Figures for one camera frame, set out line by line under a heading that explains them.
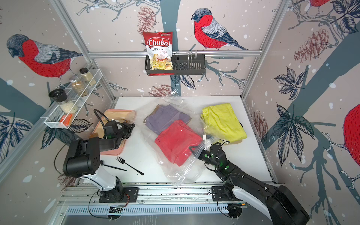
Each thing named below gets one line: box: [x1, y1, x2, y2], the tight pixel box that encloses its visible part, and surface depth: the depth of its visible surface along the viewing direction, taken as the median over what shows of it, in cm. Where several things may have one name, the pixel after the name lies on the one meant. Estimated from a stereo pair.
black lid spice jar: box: [48, 88, 78, 114], surface depth 67 cm
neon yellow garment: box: [201, 103, 248, 142], surface depth 92 cm
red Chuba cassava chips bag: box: [142, 31, 175, 76], surface depth 85 cm
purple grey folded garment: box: [142, 104, 192, 136], surface depth 99 cm
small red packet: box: [59, 113, 73, 127], surface depth 67 cm
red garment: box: [154, 120, 203, 167], surface depth 83 cm
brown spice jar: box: [68, 75, 89, 98], surface depth 76 cm
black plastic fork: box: [115, 156, 145, 176], surface depth 87 cm
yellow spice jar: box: [79, 67, 97, 87], surface depth 83 cm
